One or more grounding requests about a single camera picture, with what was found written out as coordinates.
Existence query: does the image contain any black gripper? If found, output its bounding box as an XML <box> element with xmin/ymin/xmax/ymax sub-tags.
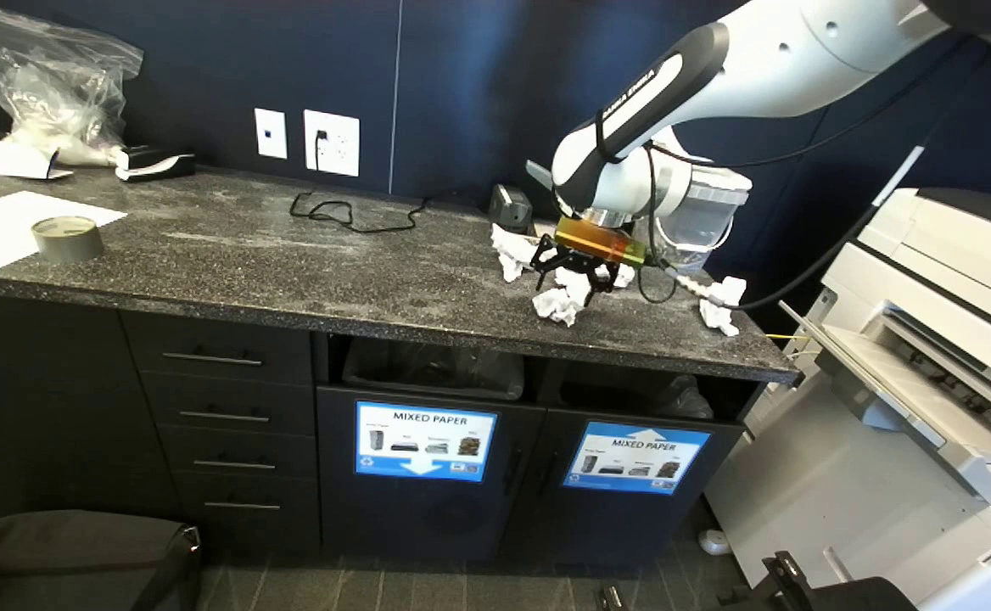
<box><xmin>529</xmin><ymin>236</ymin><xmax>625</xmax><ymax>302</ymax></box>

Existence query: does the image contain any black shoulder bag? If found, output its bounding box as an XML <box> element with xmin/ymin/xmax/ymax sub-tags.
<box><xmin>0</xmin><ymin>505</ymin><xmax>206</xmax><ymax>611</ymax></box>

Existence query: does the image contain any clear plastic bucket with lid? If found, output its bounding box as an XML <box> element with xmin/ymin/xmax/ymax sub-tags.
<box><xmin>640</xmin><ymin>156</ymin><xmax>756</xmax><ymax>273</ymax></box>

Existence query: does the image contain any blue sign arrow pointing up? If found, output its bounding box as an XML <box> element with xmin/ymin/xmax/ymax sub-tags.
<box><xmin>559</xmin><ymin>418</ymin><xmax>716</xmax><ymax>499</ymax></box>

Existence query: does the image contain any blue sign arrow pointing down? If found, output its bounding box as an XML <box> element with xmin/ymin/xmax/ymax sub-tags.
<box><xmin>352</xmin><ymin>397</ymin><xmax>502</xmax><ymax>490</ymax></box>

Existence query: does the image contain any white office printer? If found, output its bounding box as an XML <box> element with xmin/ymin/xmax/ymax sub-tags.
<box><xmin>704</xmin><ymin>142</ymin><xmax>991</xmax><ymax>611</ymax></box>

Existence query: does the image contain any black floor stand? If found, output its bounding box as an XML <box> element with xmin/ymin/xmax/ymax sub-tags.
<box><xmin>731</xmin><ymin>546</ymin><xmax>918</xmax><ymax>611</ymax></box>

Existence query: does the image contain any black and white desk item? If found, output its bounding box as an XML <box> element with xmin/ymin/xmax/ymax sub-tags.
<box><xmin>111</xmin><ymin>142</ymin><xmax>200</xmax><ymax>187</ymax></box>

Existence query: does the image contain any tape roll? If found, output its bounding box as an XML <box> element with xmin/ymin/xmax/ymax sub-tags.
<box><xmin>26</xmin><ymin>210</ymin><xmax>107</xmax><ymax>255</ymax></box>

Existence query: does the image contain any black cabinet with stone counter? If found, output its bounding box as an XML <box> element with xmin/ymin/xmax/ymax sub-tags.
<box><xmin>0</xmin><ymin>161</ymin><xmax>802</xmax><ymax>570</ymax></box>

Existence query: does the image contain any clear plastic bag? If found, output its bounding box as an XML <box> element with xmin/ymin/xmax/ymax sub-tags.
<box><xmin>0</xmin><ymin>0</ymin><xmax>145</xmax><ymax>172</ymax></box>

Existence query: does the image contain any metallic wrist camera bar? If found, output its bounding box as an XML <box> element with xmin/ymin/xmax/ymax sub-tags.
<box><xmin>550</xmin><ymin>215</ymin><xmax>648</xmax><ymax>270</ymax></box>

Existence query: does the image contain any black looped cable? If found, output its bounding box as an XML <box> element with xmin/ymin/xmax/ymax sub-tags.
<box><xmin>285</xmin><ymin>187</ymin><xmax>433</xmax><ymax>236</ymax></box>

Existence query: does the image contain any large white wall outlet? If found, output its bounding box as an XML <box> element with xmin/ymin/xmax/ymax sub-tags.
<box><xmin>299</xmin><ymin>105</ymin><xmax>364</xmax><ymax>181</ymax></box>

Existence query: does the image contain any small white wall plate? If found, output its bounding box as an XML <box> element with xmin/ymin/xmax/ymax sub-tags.
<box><xmin>251</xmin><ymin>105</ymin><xmax>291</xmax><ymax>161</ymax></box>

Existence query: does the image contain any black drawer silver handle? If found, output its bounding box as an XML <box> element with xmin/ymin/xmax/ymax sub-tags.
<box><xmin>118</xmin><ymin>313</ymin><xmax>315</xmax><ymax>387</ymax></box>
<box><xmin>153</xmin><ymin>431</ymin><xmax>323</xmax><ymax>490</ymax></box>
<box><xmin>134</xmin><ymin>375</ymin><xmax>319</xmax><ymax>440</ymax></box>
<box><xmin>171</xmin><ymin>480</ymin><xmax>325</xmax><ymax>552</ymax></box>

